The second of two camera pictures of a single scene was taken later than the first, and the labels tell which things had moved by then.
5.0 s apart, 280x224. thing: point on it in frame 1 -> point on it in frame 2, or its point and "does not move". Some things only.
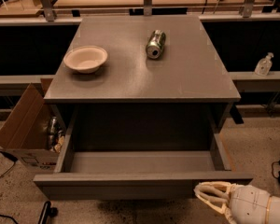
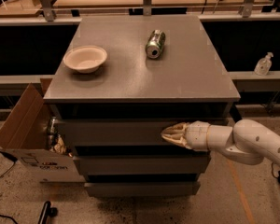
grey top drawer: (134, 175) -> (117, 132)
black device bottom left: (48, 212) does not move
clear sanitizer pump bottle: (263, 65) does not move
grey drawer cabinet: (147, 83) does not move
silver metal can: (156, 44) does not move
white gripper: (249, 203) -> (197, 135)
